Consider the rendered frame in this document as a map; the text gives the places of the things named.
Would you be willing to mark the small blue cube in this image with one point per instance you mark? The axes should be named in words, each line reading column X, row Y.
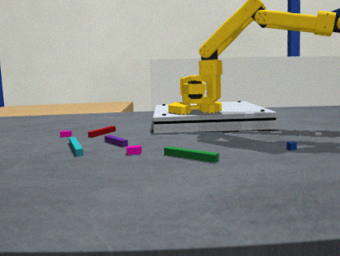
column 291, row 146

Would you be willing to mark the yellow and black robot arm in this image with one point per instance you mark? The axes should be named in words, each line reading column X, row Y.
column 210, row 68

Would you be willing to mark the green rod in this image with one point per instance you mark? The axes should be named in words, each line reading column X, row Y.
column 192, row 154

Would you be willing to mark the turquoise rod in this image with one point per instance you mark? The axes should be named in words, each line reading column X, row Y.
column 77, row 148

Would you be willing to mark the magenta rod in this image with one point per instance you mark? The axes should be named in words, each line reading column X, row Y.
column 65, row 133
column 134, row 149

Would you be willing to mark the purple rod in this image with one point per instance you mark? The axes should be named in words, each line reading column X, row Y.
column 116, row 140

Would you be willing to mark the red flat bar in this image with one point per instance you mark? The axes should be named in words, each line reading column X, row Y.
column 101, row 131

